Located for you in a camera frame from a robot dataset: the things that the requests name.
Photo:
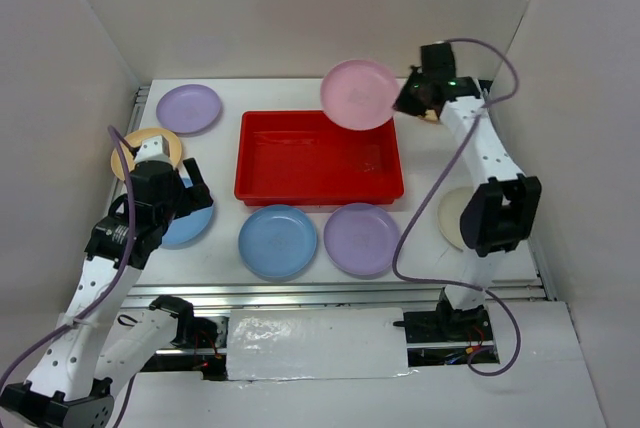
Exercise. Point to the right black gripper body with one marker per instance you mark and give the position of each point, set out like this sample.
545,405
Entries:
423,79

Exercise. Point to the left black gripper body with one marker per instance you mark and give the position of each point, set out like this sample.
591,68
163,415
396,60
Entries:
175,207

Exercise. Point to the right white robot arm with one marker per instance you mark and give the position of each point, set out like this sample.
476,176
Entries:
504,201

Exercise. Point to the red plastic bin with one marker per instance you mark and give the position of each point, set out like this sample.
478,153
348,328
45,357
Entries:
301,158

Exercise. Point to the cream plate right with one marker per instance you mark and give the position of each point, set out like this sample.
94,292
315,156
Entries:
449,212

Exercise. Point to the blue plate left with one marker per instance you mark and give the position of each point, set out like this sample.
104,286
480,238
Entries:
186,229

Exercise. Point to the pink plate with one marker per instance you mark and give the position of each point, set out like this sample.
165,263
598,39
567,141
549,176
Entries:
359,95

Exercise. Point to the purple plate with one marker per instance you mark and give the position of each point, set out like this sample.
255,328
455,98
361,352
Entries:
188,109
360,239

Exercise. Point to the white foil cover panel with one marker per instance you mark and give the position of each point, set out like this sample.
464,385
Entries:
323,344

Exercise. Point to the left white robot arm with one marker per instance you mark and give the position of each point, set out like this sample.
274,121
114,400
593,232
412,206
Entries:
78,379

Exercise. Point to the blue plate front centre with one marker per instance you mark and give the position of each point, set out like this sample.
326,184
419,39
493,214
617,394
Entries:
277,242

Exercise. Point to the purple plate back left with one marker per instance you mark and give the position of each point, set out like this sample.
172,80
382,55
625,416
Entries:
188,109

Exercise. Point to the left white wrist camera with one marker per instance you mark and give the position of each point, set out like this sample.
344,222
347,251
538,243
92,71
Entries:
155,148

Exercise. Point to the orange plate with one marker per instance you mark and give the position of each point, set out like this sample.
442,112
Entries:
430,116
136,138

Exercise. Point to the blue plate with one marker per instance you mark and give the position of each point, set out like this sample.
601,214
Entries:
277,242
186,229

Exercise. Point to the purple plate front centre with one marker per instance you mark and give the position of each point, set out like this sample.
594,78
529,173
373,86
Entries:
360,239

